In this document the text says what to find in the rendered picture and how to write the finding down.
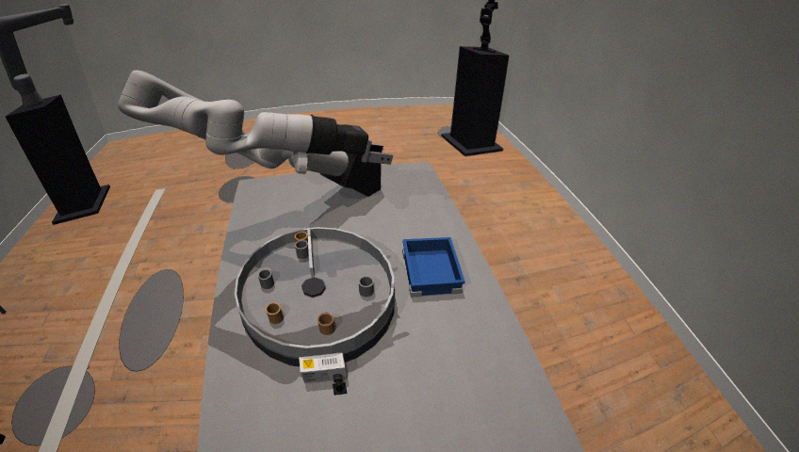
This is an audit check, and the blue plastic crate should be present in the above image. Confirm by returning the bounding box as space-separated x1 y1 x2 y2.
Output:
402 237 465 298

